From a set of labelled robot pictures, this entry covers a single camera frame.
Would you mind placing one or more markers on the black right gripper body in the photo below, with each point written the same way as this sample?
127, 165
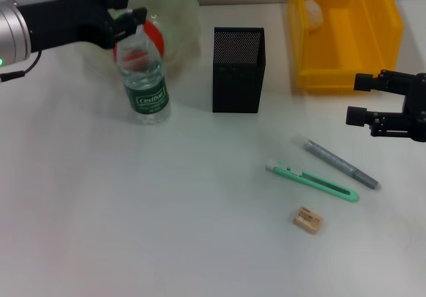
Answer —
417, 107

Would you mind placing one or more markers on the orange fruit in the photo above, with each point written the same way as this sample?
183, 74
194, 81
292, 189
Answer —
156, 37

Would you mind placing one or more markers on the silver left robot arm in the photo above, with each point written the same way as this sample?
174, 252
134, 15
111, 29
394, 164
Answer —
13, 34

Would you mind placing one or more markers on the white paper ball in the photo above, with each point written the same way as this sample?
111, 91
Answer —
314, 15

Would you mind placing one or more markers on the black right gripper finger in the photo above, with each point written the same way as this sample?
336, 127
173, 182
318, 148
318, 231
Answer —
356, 116
364, 82

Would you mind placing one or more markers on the grey glitter pen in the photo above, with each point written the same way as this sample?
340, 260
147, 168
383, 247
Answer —
336, 162

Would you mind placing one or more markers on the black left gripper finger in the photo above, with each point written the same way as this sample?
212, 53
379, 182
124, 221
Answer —
119, 0
133, 19

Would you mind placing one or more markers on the clear water bottle green label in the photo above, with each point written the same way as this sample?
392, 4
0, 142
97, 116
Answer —
148, 94

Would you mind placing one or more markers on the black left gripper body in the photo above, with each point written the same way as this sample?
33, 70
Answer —
60, 24

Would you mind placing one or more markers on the small wooden block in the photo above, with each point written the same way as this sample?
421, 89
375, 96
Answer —
307, 219

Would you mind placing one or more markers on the black mesh pen holder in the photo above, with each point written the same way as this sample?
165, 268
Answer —
237, 77

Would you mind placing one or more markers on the green glass fruit plate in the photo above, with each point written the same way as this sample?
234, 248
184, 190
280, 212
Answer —
183, 27

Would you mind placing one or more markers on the green utility knife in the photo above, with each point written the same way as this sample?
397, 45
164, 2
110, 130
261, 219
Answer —
316, 182

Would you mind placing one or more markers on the yellow plastic bin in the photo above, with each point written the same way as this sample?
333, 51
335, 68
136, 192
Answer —
346, 74

